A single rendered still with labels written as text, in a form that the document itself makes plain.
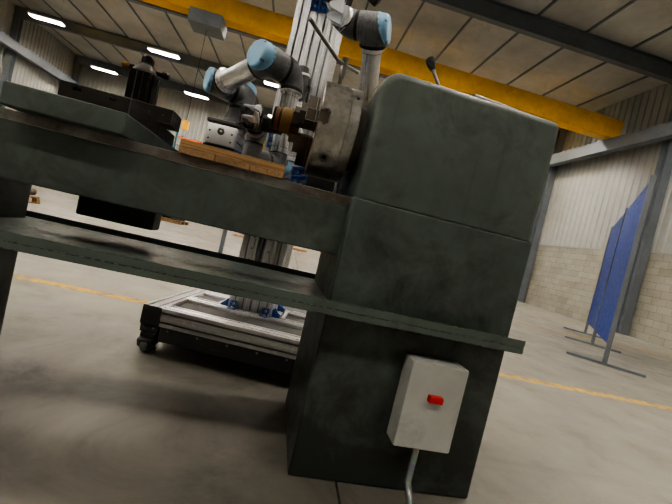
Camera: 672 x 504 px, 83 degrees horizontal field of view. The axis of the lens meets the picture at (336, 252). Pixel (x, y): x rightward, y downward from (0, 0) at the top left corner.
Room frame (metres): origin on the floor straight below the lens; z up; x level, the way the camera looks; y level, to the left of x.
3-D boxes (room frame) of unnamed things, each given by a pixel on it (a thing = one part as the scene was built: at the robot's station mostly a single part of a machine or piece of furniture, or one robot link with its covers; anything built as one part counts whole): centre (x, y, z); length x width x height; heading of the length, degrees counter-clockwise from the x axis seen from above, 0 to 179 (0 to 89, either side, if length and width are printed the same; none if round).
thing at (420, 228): (1.40, -0.27, 0.43); 0.60 x 0.48 x 0.86; 99
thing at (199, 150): (1.28, 0.38, 0.89); 0.36 x 0.30 x 0.04; 9
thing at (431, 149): (1.40, -0.27, 1.06); 0.59 x 0.48 x 0.39; 99
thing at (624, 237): (6.32, -4.53, 1.18); 4.12 x 0.80 x 2.35; 149
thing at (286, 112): (1.30, 0.27, 1.08); 0.09 x 0.09 x 0.09; 9
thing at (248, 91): (1.94, 0.64, 1.33); 0.13 x 0.12 x 0.14; 135
